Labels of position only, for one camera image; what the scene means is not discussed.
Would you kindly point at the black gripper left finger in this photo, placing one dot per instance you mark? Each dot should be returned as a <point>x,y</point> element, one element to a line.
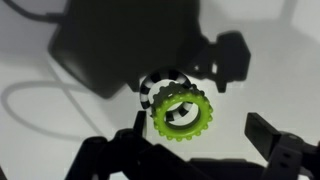
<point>130,153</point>

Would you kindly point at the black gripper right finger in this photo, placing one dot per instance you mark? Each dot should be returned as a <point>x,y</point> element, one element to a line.
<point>287,154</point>

